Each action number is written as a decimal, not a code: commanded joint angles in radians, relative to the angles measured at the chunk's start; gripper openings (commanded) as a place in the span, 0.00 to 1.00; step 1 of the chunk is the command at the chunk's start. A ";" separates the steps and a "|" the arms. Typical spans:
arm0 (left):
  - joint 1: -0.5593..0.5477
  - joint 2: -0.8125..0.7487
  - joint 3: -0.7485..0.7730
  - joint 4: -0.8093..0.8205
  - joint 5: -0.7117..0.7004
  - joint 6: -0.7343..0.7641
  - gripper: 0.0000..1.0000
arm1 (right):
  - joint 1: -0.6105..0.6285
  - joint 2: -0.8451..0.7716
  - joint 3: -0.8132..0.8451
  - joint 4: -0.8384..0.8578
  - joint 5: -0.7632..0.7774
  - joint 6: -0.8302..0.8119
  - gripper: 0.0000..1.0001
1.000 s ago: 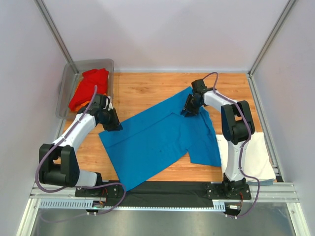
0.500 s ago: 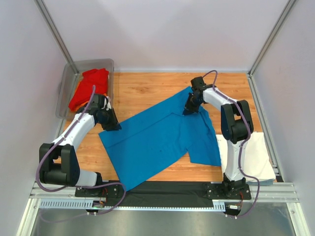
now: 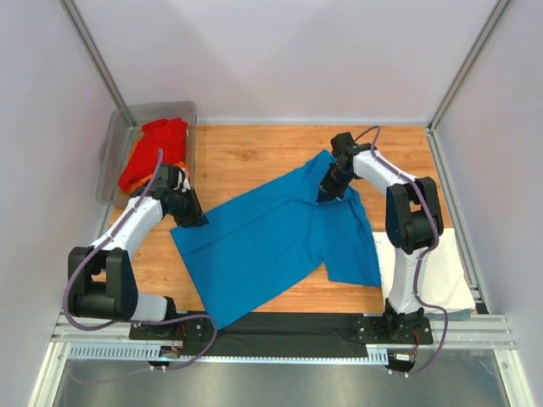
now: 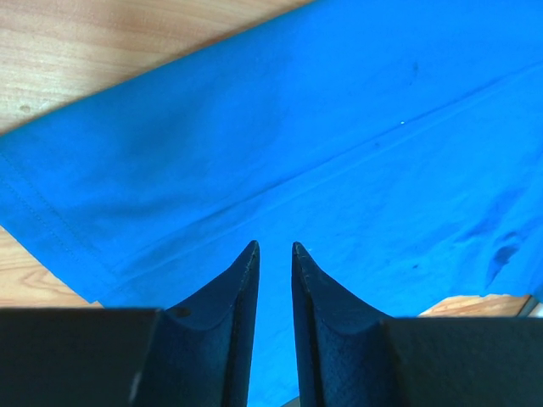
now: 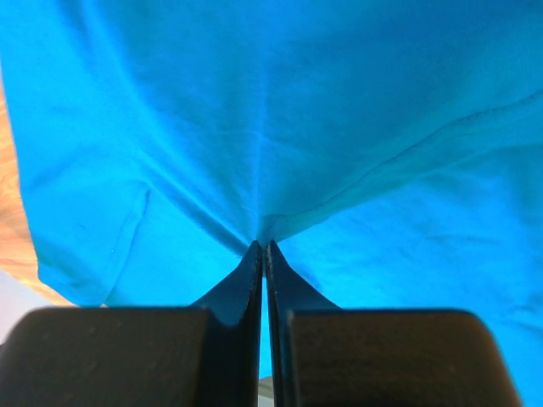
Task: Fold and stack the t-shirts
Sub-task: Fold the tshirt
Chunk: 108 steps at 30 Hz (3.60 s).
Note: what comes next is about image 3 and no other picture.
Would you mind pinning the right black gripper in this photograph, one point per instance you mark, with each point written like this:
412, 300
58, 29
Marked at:
327, 192

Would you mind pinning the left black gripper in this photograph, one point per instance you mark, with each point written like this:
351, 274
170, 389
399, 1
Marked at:
195, 217

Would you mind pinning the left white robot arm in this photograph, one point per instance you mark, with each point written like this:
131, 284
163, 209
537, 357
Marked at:
101, 287

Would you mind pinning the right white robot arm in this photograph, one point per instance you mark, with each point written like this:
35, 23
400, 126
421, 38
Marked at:
413, 224

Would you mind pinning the orange t shirt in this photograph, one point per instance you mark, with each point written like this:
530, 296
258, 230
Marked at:
142, 162

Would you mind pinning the red t shirt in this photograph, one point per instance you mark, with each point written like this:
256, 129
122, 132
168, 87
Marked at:
168, 135

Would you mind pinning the clear plastic bin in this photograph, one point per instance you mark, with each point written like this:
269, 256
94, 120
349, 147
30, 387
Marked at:
125, 128

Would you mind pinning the folded white t shirt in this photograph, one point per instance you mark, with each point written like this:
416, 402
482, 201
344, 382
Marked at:
444, 282

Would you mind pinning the folded light blue t shirt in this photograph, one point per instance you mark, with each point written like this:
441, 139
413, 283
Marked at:
458, 315

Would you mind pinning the slotted grey cable duct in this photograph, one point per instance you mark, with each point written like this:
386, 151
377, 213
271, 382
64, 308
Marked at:
117, 351

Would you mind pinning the right aluminium frame post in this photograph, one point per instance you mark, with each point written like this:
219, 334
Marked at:
474, 53

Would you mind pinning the aluminium frame post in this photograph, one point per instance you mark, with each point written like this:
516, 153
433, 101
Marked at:
75, 17
474, 53

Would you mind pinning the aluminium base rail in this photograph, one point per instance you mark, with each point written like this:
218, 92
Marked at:
480, 332

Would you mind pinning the left aluminium frame post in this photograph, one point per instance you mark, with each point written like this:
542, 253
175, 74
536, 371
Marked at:
75, 17

